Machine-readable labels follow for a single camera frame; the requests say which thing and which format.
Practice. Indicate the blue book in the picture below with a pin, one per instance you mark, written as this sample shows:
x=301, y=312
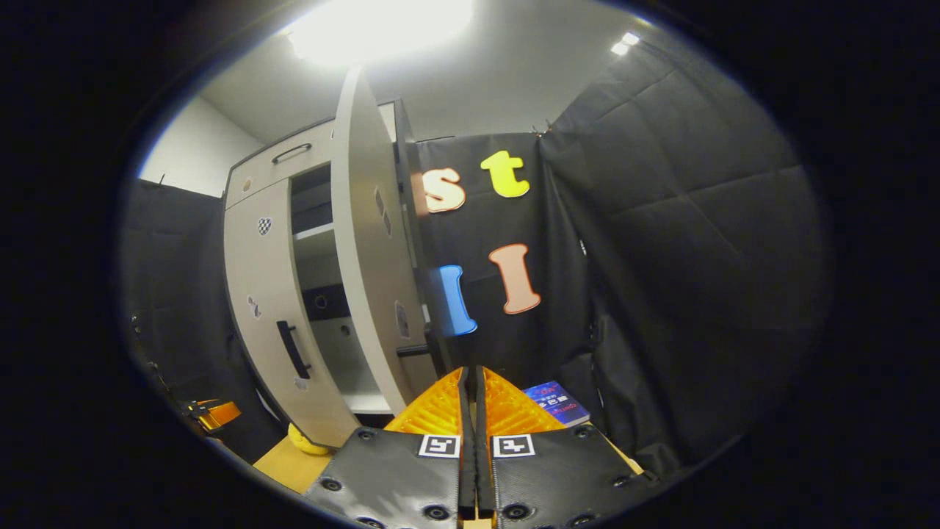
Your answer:
x=558, y=402

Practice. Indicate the yellow plush toy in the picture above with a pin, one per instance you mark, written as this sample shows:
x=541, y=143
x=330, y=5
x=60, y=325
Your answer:
x=305, y=441

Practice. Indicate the small ceiling light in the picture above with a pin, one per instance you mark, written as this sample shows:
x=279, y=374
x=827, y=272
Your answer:
x=626, y=44

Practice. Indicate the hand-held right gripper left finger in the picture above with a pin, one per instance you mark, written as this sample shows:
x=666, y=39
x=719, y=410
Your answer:
x=389, y=477

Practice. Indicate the shoe cabinet door hexagon sticker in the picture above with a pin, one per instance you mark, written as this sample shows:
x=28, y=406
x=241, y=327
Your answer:
x=363, y=257

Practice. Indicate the grey cabinet drawer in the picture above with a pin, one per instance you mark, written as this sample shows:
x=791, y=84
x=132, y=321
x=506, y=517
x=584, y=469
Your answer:
x=257, y=173

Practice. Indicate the grey double-door shoe cabinet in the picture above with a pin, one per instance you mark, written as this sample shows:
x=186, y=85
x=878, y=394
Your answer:
x=345, y=353

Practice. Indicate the white cabinet shelf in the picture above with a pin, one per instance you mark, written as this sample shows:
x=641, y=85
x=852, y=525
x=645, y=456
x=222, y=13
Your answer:
x=314, y=231

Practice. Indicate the long ceiling light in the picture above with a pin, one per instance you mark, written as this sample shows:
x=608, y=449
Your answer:
x=382, y=26

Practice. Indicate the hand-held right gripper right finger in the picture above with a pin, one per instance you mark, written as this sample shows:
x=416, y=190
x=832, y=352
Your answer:
x=558, y=477

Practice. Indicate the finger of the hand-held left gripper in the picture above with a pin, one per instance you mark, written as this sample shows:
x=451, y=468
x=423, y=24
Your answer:
x=220, y=415

